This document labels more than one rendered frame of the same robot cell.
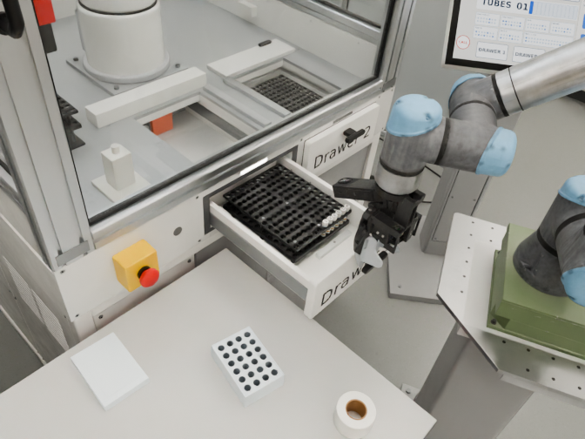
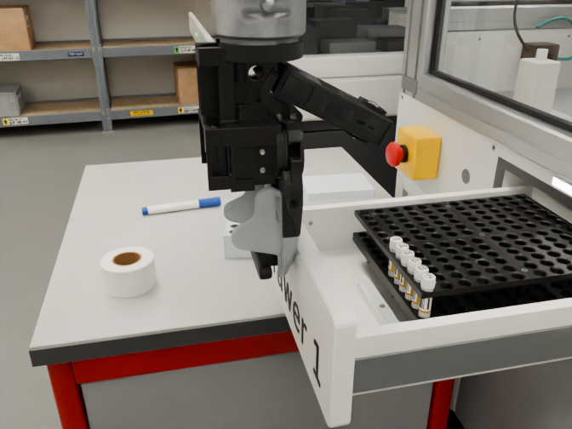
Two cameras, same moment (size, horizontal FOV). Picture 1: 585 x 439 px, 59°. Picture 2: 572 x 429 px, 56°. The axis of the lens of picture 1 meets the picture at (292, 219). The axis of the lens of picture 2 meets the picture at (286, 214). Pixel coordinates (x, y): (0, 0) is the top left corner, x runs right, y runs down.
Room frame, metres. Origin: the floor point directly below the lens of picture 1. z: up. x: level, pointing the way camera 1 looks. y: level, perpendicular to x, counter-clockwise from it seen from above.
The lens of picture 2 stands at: (1.00, -0.51, 1.17)
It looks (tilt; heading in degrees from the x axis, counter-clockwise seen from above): 25 degrees down; 129
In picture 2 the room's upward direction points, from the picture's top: straight up
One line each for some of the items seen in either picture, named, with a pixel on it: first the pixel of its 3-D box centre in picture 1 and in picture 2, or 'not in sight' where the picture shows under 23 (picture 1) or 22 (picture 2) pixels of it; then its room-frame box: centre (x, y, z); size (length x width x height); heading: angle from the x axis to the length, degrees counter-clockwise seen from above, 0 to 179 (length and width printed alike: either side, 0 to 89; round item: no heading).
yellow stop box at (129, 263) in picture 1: (137, 266); (415, 152); (0.64, 0.29, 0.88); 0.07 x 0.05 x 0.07; 141
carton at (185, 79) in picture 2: not in sight; (202, 82); (-2.21, 2.45, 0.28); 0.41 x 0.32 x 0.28; 54
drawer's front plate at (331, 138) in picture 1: (341, 139); not in sight; (1.15, -0.10, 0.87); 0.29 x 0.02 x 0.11; 141
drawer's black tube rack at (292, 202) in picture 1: (285, 212); (477, 260); (0.84, 0.02, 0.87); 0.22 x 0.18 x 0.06; 51
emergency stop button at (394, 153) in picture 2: (147, 276); (397, 154); (0.62, 0.26, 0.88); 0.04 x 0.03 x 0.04; 141
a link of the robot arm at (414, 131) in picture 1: (412, 134); not in sight; (0.70, -0.17, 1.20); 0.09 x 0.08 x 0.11; 82
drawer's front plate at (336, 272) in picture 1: (356, 261); (297, 278); (0.72, -0.14, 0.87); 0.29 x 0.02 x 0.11; 141
